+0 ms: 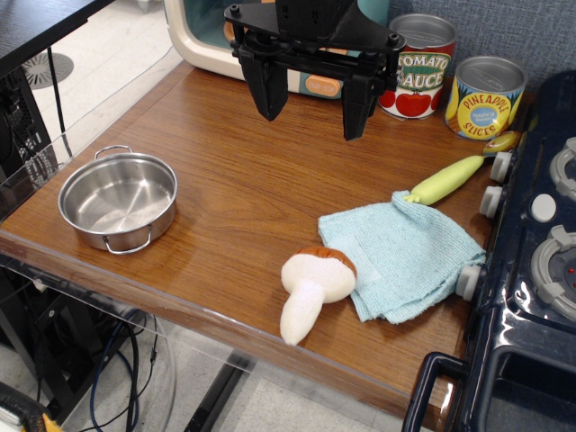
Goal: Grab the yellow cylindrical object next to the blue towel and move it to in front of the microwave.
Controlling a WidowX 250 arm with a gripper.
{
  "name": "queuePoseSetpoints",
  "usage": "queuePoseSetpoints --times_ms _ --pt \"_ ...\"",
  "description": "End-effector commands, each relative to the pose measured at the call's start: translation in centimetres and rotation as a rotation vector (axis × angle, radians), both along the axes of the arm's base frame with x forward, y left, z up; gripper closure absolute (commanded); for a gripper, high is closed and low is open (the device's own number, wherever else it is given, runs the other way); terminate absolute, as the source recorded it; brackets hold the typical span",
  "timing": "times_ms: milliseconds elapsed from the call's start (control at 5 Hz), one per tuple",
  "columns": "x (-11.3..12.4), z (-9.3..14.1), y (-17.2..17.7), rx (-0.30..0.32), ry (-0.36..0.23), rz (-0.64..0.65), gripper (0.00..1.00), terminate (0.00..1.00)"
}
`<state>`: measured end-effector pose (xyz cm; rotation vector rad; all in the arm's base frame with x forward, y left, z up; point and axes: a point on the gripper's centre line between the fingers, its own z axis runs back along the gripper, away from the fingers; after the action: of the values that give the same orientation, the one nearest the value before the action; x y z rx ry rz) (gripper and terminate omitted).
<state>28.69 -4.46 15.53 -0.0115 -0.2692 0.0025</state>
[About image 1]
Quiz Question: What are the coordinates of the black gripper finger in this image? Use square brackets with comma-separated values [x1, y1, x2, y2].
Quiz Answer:
[238, 47, 288, 121]
[342, 75, 383, 140]

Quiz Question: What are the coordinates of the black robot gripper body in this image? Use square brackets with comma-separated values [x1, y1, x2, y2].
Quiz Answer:
[224, 1, 406, 88]

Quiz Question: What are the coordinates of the green handled metal spoon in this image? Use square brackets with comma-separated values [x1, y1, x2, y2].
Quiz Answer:
[402, 130, 523, 207]

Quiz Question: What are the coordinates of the tomato sauce can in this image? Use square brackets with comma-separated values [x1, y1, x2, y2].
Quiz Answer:
[379, 13, 457, 119]

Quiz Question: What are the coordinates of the toy microwave oven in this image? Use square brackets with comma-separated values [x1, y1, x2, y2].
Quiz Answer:
[165, 1, 389, 100]

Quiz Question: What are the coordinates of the pineapple slices can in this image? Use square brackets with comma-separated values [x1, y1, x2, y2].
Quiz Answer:
[445, 56, 527, 140]

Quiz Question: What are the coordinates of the white stove knob back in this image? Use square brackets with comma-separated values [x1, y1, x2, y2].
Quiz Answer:
[490, 152, 512, 184]

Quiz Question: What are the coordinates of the white stove knob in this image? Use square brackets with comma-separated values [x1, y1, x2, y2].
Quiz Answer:
[455, 265, 482, 302]
[480, 186, 503, 219]
[490, 152, 512, 184]

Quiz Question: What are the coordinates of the white stove knob middle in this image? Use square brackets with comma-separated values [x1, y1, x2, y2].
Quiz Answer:
[480, 186, 503, 219]

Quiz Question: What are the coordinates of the light blue cloth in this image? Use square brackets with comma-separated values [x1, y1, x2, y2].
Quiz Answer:
[318, 191, 486, 324]

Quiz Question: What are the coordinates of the plush mushroom toy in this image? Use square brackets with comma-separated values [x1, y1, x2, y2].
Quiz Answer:
[280, 247, 357, 346]

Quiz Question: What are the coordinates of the stainless steel pot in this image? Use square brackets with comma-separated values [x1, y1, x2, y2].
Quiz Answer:
[58, 145, 178, 255]

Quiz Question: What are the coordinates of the white stove knob front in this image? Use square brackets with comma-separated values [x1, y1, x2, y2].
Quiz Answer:
[455, 265, 482, 302]

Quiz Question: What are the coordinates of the black desk at left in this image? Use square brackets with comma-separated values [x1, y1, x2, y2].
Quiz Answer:
[0, 0, 116, 181]

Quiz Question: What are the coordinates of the dark blue toy stove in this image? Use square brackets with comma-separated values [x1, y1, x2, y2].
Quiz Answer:
[403, 71, 575, 431]

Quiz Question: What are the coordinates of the blue cable under table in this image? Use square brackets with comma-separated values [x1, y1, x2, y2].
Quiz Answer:
[88, 314, 158, 432]

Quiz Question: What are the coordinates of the black cable under table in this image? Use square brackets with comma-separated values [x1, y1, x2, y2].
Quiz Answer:
[80, 314, 158, 432]

